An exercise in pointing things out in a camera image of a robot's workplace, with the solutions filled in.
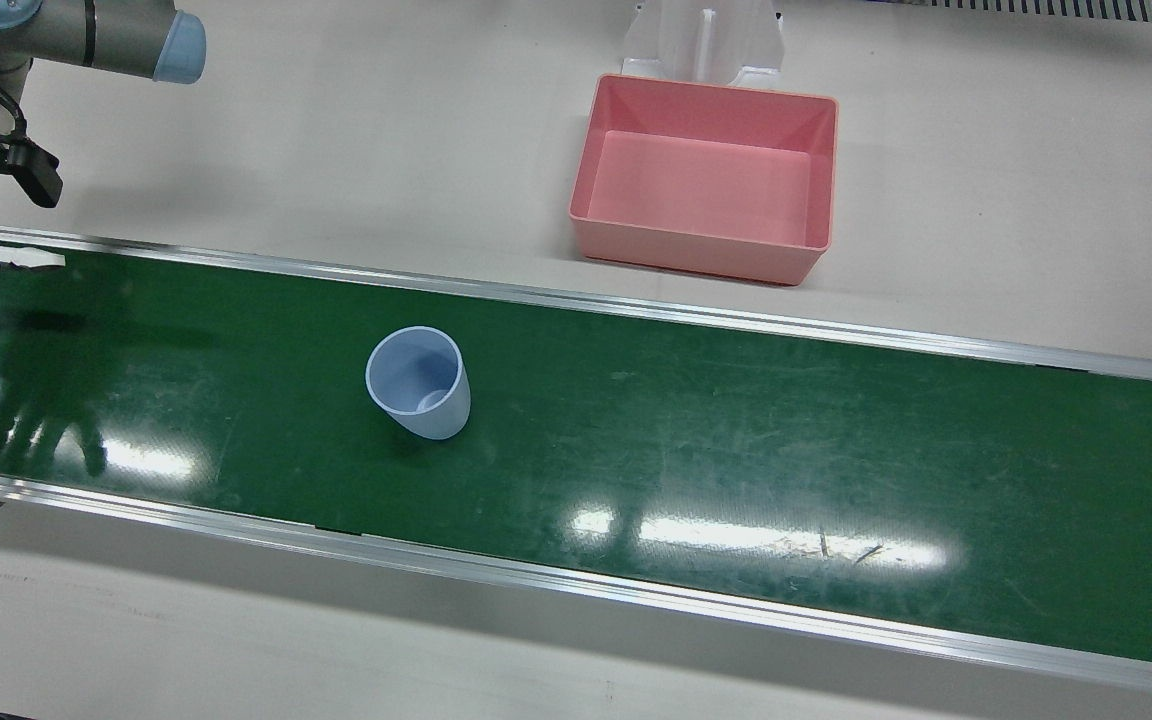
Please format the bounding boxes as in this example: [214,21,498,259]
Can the light blue plastic cup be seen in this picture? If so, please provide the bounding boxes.
[365,326,472,441]

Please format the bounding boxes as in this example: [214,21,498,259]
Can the pink plastic box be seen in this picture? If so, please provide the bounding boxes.
[569,73,840,288]

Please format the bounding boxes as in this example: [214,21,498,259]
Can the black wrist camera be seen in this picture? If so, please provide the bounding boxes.
[0,138,65,210]

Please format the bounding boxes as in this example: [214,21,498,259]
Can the green conveyor belt aluminium frame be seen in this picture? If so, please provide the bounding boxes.
[0,228,1152,701]

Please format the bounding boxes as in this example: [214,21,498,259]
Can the white base bracket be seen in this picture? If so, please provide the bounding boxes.
[621,0,787,89]

